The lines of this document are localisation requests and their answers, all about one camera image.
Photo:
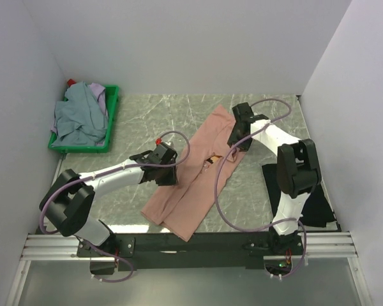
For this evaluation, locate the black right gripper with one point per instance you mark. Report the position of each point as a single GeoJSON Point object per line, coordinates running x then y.
{"type": "Point", "coordinates": [233, 138]}

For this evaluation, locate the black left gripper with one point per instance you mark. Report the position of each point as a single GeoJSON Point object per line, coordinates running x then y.
{"type": "Point", "coordinates": [171, 180]}

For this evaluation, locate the pink printed t-shirt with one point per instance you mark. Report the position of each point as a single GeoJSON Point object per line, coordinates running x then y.
{"type": "Point", "coordinates": [182, 208]}

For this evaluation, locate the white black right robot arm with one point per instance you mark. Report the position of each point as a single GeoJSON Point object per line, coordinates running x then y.
{"type": "Point", "coordinates": [297, 168]}

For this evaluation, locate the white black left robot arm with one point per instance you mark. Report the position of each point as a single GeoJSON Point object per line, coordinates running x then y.
{"type": "Point", "coordinates": [66, 207]}

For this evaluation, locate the green plastic bin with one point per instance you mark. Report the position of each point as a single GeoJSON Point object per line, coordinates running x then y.
{"type": "Point", "coordinates": [83, 120]}

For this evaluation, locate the grey-blue t-shirt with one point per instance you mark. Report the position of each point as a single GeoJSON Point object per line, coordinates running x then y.
{"type": "Point", "coordinates": [76, 111]}

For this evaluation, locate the black base beam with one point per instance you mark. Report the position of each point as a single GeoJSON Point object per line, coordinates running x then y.
{"type": "Point", "coordinates": [239, 256]}

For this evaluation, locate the red garment in bin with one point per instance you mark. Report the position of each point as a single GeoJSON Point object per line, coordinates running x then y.
{"type": "Point", "coordinates": [70, 82]}

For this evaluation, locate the black folded t-shirt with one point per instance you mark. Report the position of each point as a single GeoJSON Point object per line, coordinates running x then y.
{"type": "Point", "coordinates": [316, 212]}

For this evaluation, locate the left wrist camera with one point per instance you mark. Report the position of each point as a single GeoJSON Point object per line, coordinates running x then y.
{"type": "Point", "coordinates": [161, 141]}

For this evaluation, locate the aluminium frame rail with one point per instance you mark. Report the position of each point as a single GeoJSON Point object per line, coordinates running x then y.
{"type": "Point", "coordinates": [51, 245]}

